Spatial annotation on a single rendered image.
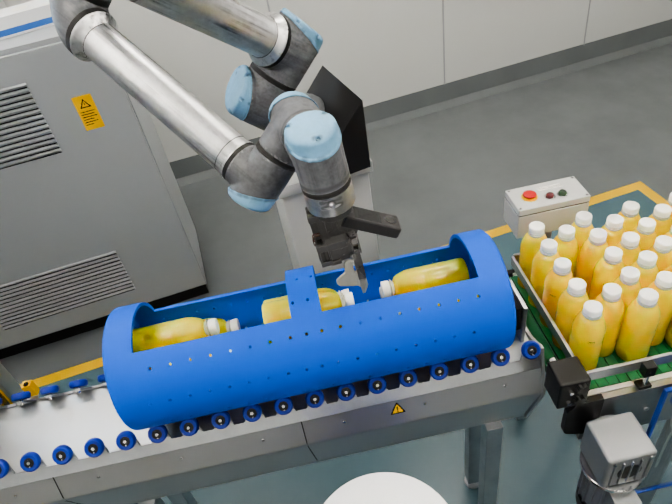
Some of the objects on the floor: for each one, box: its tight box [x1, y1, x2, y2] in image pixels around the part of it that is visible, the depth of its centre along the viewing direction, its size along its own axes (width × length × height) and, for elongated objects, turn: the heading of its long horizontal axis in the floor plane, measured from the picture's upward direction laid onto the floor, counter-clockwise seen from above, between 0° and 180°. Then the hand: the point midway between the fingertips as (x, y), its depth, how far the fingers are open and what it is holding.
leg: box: [464, 425, 481, 489], centre depth 191 cm, size 6×6×63 cm
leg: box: [478, 421, 503, 504], centre depth 180 cm, size 6×6×63 cm
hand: (363, 276), depth 117 cm, fingers open, 5 cm apart
